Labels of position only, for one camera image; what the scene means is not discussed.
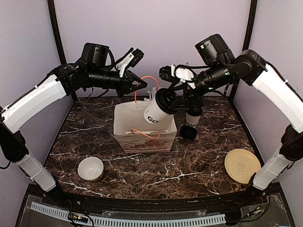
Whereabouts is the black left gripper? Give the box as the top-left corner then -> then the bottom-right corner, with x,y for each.
88,66 -> 148,97

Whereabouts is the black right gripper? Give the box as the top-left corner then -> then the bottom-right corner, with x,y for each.
168,60 -> 234,111

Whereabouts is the white paper coffee cup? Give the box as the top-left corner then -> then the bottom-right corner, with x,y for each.
143,98 -> 174,124

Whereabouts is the stack of black cup lids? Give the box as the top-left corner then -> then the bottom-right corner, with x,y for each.
180,125 -> 197,140

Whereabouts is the white paper takeout bag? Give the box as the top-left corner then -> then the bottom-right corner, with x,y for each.
113,99 -> 177,154

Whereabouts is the black coffee cup lid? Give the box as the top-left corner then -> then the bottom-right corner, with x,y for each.
155,88 -> 178,114

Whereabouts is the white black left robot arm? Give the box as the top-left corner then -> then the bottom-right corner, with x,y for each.
0,43 -> 147,206

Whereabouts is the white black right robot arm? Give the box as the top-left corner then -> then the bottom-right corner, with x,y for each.
161,34 -> 303,205

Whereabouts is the bundle of white wrapped straws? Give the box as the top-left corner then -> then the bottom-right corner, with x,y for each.
144,87 -> 157,102

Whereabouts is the cream yellow plate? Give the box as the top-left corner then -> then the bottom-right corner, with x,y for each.
224,148 -> 261,184

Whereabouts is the white ceramic bowl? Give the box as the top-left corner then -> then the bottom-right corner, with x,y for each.
77,157 -> 104,182

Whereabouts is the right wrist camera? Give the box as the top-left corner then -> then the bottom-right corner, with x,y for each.
158,64 -> 196,85

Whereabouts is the black right frame post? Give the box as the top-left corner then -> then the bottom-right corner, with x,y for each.
230,0 -> 258,100

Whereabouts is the black corner frame post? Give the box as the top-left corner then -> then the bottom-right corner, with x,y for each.
47,0 -> 67,65

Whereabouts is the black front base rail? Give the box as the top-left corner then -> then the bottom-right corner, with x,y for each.
26,183 -> 284,217

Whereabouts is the white slotted cable duct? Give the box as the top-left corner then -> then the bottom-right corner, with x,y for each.
30,202 -> 226,227

